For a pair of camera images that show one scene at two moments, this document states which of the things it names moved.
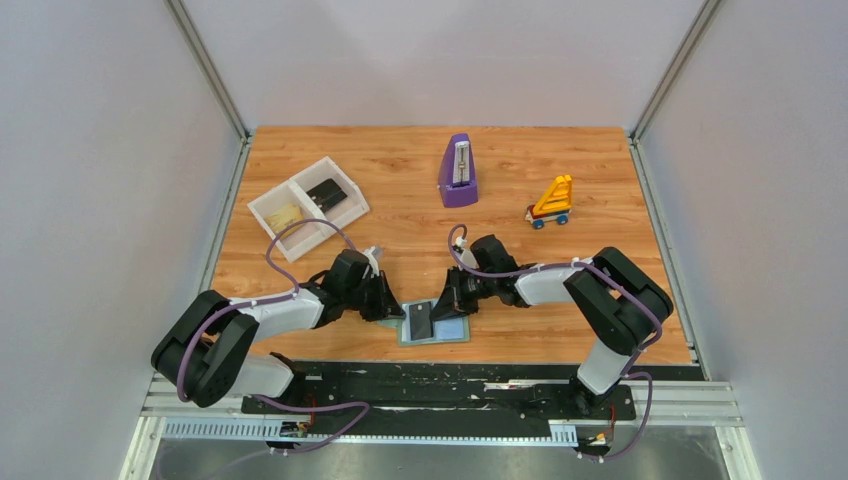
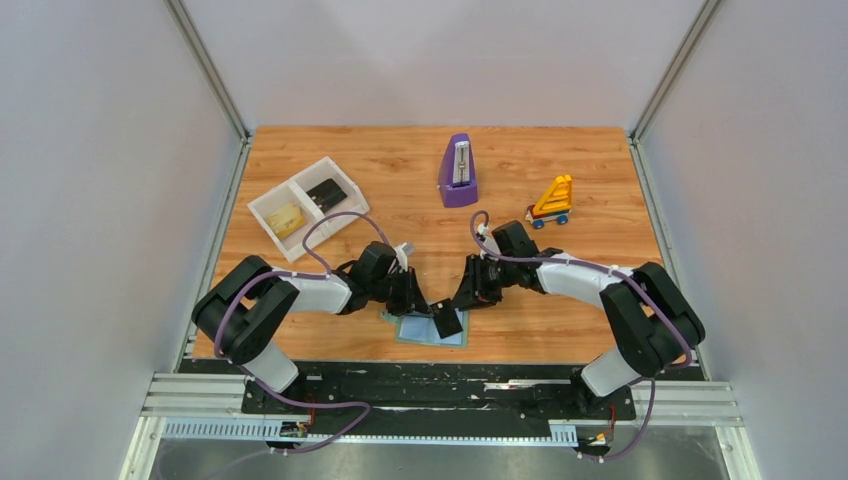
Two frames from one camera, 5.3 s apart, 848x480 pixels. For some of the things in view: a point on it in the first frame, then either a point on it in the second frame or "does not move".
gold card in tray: x=284 y=217 does not move
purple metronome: x=457 y=181 does not move
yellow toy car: x=554 y=203 does not move
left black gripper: x=386 y=304 to x=412 y=299
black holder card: x=421 y=325 to x=446 y=319
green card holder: x=416 y=327 does not move
